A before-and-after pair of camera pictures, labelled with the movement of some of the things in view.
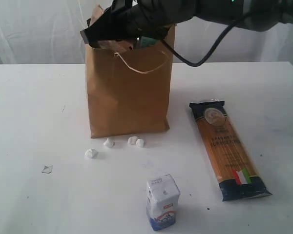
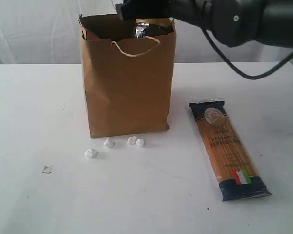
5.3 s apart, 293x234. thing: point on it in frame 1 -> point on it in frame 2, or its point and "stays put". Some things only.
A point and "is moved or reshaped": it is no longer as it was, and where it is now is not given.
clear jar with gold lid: x=142 y=42 is moved or reshaped
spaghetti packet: x=237 y=178 stays put
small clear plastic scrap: x=47 y=169 stays put
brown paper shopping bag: x=130 y=92 stays put
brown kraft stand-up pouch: x=115 y=45 is moved or reshaped
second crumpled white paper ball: x=109 y=144 stays put
